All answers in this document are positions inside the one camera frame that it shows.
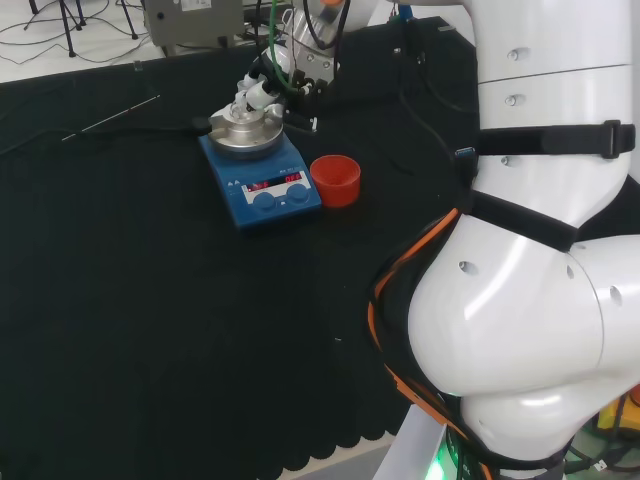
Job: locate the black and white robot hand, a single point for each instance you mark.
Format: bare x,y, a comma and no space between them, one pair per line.
305,95

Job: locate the clear glass round-bottom flask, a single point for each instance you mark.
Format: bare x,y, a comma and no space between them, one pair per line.
243,109

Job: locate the orange ribbed flask holder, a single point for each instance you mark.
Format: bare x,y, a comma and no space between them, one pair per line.
336,182

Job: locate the heater with blue base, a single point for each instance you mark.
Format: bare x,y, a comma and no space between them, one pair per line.
270,200

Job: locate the grey metal box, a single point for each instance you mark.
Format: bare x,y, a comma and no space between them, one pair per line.
195,20

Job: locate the small clear clip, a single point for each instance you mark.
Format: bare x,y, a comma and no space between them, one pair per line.
138,66

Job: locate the thin glass rod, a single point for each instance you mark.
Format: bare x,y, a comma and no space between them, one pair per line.
107,119

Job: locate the black tripod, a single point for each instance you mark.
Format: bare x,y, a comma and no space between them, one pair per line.
67,20

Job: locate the black bench cloth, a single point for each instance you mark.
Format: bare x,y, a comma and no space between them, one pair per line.
150,300

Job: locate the yellow stop button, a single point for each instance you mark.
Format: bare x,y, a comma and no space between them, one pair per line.
612,420

